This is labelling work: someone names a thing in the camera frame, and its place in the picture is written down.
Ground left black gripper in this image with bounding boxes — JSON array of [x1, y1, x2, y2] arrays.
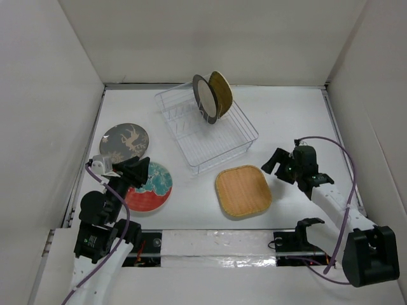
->
[[105, 154, 149, 221]]

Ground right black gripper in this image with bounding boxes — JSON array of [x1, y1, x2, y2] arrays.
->
[[260, 147, 301, 184]]

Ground yellow woven bamboo plate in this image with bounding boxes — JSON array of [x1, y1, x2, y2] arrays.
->
[[209, 71, 233, 118]]

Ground dark rimmed cream plate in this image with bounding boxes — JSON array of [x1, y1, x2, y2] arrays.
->
[[192, 74, 219, 125]]

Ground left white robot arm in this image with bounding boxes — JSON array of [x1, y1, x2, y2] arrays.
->
[[63, 155, 150, 304]]

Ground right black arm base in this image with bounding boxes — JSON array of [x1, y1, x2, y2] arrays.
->
[[268, 231, 331, 267]]

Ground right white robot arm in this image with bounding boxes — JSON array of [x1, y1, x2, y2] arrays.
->
[[261, 146, 400, 287]]

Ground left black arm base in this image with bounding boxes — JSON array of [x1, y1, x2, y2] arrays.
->
[[122, 231, 162, 268]]

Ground grey deer pattern plate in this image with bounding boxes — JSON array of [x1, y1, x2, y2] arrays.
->
[[99, 123, 149, 164]]

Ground red and teal plate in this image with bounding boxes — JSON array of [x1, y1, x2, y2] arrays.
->
[[125, 162, 173, 213]]

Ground square woven bamboo tray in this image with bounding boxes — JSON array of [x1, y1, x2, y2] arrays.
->
[[215, 165, 272, 219]]

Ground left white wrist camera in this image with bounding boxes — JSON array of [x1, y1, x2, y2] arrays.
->
[[86, 154, 113, 175]]

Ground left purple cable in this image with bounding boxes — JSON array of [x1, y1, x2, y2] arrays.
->
[[62, 163, 131, 305]]

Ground white wire dish rack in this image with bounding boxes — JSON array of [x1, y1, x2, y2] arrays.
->
[[155, 83, 259, 175]]

